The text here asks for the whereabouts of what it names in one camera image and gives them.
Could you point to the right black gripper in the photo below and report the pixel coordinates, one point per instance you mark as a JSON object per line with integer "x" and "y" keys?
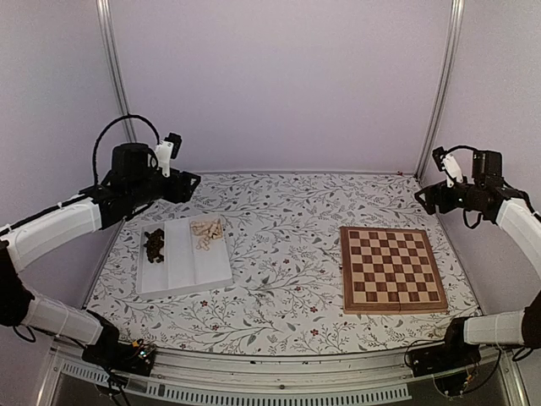
{"x": 432, "y": 199}

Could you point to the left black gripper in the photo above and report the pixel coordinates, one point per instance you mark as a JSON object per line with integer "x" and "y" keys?
{"x": 181, "y": 190}

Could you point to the white divided tray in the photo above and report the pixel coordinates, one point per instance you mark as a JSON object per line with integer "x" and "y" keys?
{"x": 185, "y": 269}

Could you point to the wooden chessboard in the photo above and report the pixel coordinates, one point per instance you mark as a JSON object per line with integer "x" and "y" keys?
{"x": 390, "y": 271}

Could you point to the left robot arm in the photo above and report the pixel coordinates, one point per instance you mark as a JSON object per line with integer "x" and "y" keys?
{"x": 138, "y": 177}

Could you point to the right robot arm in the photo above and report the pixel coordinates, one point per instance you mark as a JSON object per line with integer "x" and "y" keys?
{"x": 474, "y": 183}

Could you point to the light chess pieces pile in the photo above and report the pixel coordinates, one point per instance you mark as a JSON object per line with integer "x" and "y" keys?
{"x": 205, "y": 232}

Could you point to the dark chess pieces pile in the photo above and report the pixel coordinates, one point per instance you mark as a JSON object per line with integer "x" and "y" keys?
{"x": 154, "y": 244}

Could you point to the floral patterned table mat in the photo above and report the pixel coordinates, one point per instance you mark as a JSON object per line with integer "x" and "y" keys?
{"x": 282, "y": 235}

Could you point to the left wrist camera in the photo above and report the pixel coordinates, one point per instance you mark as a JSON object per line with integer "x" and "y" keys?
{"x": 166, "y": 151}

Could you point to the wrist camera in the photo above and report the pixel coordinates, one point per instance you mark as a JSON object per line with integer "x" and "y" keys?
{"x": 166, "y": 151}
{"x": 447, "y": 164}

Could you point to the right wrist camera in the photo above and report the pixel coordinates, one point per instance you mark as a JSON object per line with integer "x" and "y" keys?
{"x": 447, "y": 164}

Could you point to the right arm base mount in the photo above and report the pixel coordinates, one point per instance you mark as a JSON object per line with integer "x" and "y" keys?
{"x": 445, "y": 364}

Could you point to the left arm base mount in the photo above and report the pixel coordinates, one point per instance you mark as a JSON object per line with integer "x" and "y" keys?
{"x": 136, "y": 358}

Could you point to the front aluminium rail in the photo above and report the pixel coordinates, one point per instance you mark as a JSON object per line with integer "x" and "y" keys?
{"x": 192, "y": 378}

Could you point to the right aluminium frame post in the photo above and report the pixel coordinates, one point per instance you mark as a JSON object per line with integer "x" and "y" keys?
{"x": 451, "y": 45}

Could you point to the aluminium frame post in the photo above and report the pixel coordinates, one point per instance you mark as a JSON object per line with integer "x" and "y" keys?
{"x": 451, "y": 45}
{"x": 104, "y": 15}

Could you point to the left aluminium frame post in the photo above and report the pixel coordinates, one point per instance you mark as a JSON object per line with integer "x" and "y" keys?
{"x": 104, "y": 15}

